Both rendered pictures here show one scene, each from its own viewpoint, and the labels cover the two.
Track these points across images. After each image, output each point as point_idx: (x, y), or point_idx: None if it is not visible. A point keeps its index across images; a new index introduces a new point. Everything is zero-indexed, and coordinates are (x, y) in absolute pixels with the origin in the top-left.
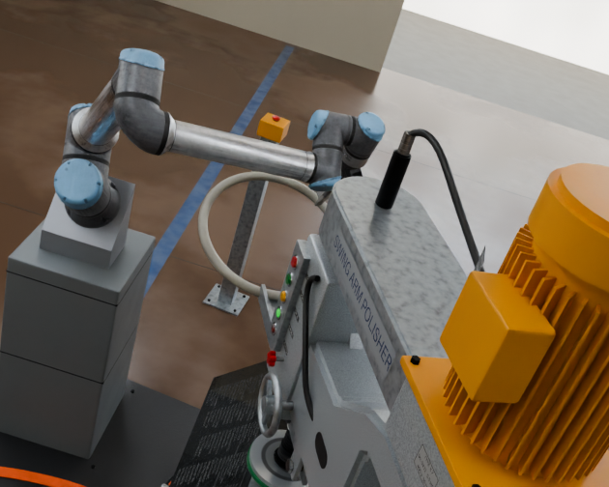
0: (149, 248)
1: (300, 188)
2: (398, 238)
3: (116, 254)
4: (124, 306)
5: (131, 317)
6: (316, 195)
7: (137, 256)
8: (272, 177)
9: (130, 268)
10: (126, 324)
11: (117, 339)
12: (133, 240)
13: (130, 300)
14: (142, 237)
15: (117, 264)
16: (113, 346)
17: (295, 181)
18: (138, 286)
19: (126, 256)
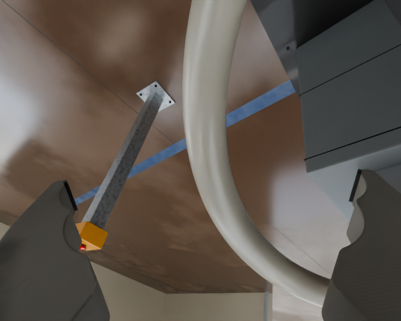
0: (331, 163)
1: (258, 239)
2: None
3: (394, 171)
4: None
5: (338, 97)
6: (219, 201)
7: (363, 160)
8: (322, 293)
9: (396, 149)
10: (362, 91)
11: (392, 76)
12: (337, 178)
13: (367, 112)
14: (322, 178)
15: None
16: None
17: (260, 267)
18: (342, 125)
19: (377, 164)
